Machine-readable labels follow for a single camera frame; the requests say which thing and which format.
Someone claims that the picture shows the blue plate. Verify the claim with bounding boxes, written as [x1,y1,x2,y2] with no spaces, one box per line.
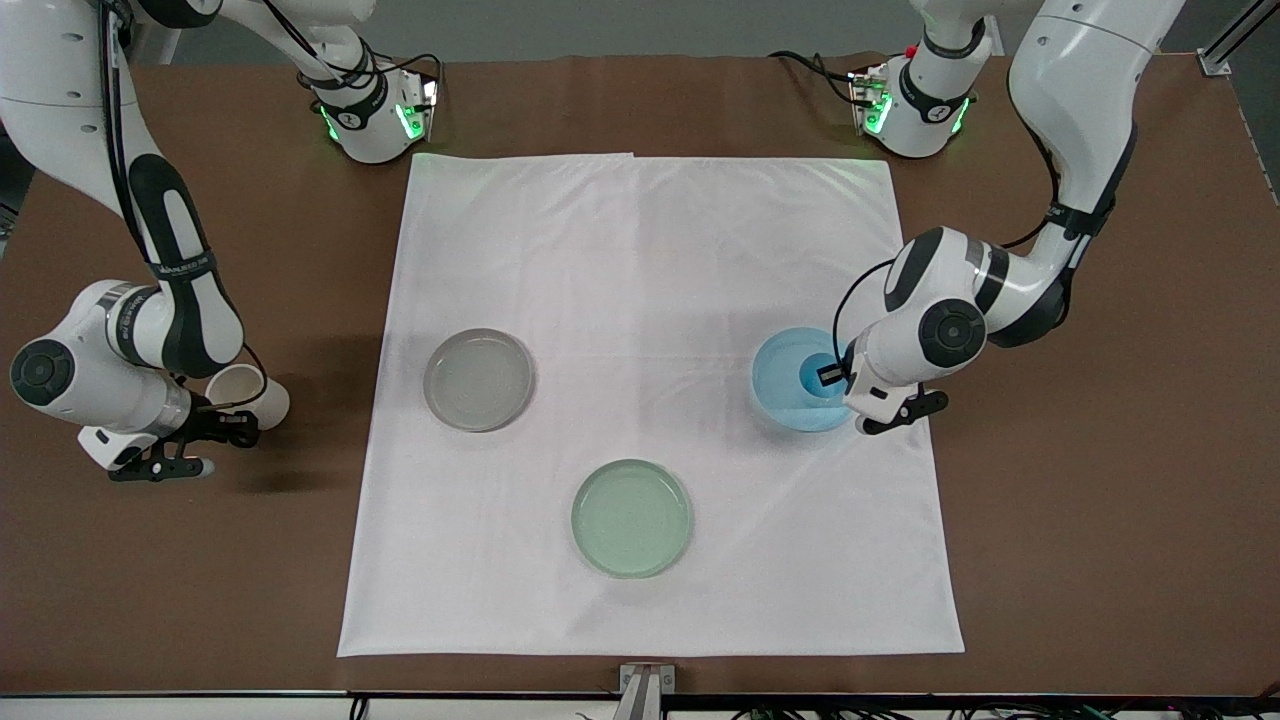
[750,326,863,434]

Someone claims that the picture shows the white mug black handle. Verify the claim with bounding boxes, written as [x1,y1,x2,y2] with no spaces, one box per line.
[205,364,292,432]

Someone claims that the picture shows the black right base cable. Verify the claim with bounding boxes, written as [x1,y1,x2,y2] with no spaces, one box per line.
[335,30,443,96]

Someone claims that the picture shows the metal table bracket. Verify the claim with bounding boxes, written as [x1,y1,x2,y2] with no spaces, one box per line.
[618,662,677,720]

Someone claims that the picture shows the black left base cable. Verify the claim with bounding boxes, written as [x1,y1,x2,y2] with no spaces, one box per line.
[768,48,866,106]

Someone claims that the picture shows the aluminium frame beam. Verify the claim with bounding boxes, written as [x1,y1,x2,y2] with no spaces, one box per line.
[1198,0,1267,77]

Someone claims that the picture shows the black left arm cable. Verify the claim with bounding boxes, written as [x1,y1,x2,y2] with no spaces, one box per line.
[832,120,1067,387]

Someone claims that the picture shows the green plate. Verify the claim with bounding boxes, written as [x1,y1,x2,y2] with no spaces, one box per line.
[570,458,694,580]

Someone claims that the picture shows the black base cable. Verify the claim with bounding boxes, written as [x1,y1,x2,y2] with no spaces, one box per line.
[768,48,866,106]
[335,30,443,96]

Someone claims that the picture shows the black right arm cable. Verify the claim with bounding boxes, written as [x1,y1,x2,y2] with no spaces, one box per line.
[98,0,269,386]

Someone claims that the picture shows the blue cup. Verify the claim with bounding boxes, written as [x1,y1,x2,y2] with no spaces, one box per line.
[797,352,849,400]

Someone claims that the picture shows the white cloth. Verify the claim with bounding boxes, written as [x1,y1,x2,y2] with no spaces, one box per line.
[337,152,966,659]

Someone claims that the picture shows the gray plate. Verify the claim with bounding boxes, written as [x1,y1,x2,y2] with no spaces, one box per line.
[422,327,536,434]

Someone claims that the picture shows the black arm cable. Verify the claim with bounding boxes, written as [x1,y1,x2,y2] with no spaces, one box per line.
[98,0,269,386]
[832,120,1067,387]

